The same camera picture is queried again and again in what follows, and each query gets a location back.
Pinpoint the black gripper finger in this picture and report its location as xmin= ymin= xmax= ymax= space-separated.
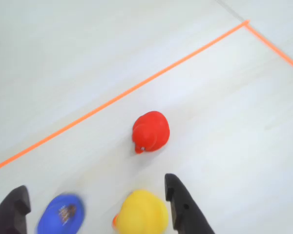
xmin=164 ymin=173 xmax=216 ymax=234
xmin=0 ymin=185 xmax=31 ymax=234

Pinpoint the red rubber duck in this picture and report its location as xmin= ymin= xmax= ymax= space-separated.
xmin=131 ymin=111 xmax=170 ymax=155

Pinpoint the yellow rubber duck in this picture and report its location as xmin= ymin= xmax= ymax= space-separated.
xmin=112 ymin=189 xmax=169 ymax=234

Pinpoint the blue rubber duck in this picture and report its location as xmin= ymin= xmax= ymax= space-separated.
xmin=36 ymin=193 xmax=85 ymax=234

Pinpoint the long orange tape strip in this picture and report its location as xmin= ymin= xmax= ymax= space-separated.
xmin=0 ymin=19 xmax=250 ymax=174

